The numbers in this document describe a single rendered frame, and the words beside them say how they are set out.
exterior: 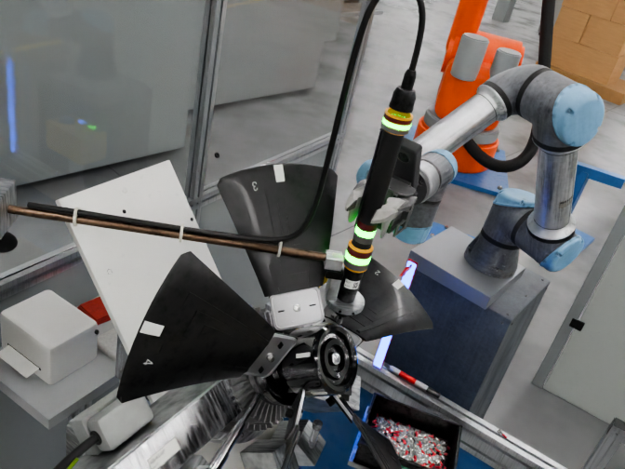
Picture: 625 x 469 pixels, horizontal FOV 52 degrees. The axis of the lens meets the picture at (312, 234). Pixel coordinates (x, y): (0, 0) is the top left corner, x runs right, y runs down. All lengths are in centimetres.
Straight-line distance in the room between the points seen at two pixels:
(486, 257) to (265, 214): 85
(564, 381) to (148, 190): 241
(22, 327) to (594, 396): 251
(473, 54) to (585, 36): 441
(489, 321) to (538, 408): 142
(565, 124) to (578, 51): 771
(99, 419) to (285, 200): 47
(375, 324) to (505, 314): 60
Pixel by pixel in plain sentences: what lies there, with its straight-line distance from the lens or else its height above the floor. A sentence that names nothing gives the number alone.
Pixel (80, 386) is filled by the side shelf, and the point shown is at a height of 86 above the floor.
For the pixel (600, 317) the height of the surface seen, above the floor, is 48.
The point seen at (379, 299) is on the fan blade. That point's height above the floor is 119.
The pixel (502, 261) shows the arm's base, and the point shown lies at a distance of 182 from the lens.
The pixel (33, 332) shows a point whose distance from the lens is 146.
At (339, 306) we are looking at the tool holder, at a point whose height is 127.
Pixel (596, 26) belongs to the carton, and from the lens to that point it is 906.
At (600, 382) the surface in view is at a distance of 320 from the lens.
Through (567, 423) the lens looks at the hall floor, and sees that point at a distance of 318.
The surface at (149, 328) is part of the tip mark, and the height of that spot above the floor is 135.
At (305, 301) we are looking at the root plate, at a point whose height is 126.
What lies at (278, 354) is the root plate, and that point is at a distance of 107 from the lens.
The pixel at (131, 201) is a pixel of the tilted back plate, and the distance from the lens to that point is 121.
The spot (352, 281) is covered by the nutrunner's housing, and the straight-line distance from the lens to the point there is 110.
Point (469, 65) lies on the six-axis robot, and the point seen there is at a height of 85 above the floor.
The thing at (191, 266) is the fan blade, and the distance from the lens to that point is 89.
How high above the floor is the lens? 194
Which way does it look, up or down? 31 degrees down
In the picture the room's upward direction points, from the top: 13 degrees clockwise
